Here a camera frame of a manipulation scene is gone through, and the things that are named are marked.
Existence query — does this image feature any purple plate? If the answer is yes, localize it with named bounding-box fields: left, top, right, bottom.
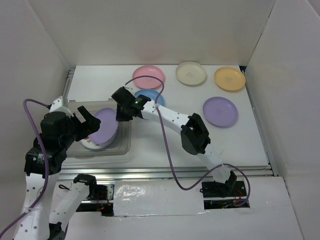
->
left=202, top=96, right=238, bottom=128
left=89, top=107, right=118, bottom=146

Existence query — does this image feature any pink plastic plate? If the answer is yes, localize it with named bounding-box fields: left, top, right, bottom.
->
left=132, top=65, right=165, bottom=89

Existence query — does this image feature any purple plate front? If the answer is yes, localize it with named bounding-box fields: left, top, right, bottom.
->
left=89, top=107, right=118, bottom=146

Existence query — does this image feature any purple plate right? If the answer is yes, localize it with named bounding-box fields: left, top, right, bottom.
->
left=202, top=96, right=238, bottom=128

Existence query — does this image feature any orange plastic plate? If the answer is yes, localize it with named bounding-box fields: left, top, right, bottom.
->
left=213, top=66, right=246, bottom=92

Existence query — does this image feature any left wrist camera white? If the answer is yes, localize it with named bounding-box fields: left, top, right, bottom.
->
left=49, top=96, right=73, bottom=117

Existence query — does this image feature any aluminium frame rail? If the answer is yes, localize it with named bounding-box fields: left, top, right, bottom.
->
left=60, top=65, right=274, bottom=182

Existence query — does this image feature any cream plastic plate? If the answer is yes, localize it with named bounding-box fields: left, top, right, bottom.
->
left=175, top=61, right=207, bottom=86

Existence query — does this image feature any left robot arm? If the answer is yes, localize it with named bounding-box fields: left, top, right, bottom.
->
left=14, top=106, right=101, bottom=240

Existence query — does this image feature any white foil tape sheet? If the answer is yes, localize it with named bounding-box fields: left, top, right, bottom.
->
left=113, top=180, right=205, bottom=217

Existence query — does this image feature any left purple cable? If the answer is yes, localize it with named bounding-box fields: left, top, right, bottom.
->
left=0, top=98, right=55, bottom=231

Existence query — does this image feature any clear plastic bin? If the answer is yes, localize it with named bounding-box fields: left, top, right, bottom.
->
left=65, top=99, right=131, bottom=159

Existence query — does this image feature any watermelon pattern ceramic plate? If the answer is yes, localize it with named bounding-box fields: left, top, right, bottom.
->
left=80, top=130, right=118, bottom=151

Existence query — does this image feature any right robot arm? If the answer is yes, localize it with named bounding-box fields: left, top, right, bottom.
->
left=111, top=86, right=237, bottom=196

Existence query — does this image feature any blue plastic plate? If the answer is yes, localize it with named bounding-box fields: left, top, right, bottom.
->
left=134, top=89, right=165, bottom=106

